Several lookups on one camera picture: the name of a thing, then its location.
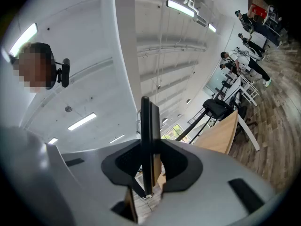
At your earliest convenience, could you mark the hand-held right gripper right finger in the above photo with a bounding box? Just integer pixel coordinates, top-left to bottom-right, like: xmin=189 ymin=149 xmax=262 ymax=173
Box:
xmin=143 ymin=139 xmax=276 ymax=226

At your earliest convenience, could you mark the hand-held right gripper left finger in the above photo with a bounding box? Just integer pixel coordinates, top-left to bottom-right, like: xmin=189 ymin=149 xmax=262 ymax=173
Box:
xmin=46 ymin=138 xmax=142 ymax=226

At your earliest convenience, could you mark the black calculator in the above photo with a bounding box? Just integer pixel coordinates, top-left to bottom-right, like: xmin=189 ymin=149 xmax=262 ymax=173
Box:
xmin=140 ymin=96 xmax=162 ymax=196

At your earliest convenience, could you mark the wooden table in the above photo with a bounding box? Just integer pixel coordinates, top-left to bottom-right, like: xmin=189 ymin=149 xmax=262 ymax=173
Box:
xmin=193 ymin=109 xmax=261 ymax=155

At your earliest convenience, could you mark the black office chair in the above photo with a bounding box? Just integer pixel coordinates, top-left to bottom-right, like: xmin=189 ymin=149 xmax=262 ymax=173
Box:
xmin=202 ymin=98 xmax=234 ymax=121

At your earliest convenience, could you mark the white desk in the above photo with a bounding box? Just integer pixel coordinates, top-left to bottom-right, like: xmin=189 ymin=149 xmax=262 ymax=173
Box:
xmin=222 ymin=75 xmax=260 ymax=107

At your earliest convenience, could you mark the person's head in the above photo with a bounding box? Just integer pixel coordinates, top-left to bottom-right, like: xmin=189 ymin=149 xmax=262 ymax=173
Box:
xmin=8 ymin=41 xmax=57 ymax=94

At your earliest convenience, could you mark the white ceiling air conditioner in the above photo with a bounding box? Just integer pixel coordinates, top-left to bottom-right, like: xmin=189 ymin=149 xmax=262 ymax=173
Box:
xmin=192 ymin=15 xmax=208 ymax=27

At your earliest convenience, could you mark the red box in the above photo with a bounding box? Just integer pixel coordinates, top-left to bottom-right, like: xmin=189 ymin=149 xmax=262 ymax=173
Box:
xmin=250 ymin=3 xmax=268 ymax=20

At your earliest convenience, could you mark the black head-worn camera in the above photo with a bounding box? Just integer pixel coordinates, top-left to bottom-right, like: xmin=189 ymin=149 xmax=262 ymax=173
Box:
xmin=55 ymin=58 xmax=71 ymax=88

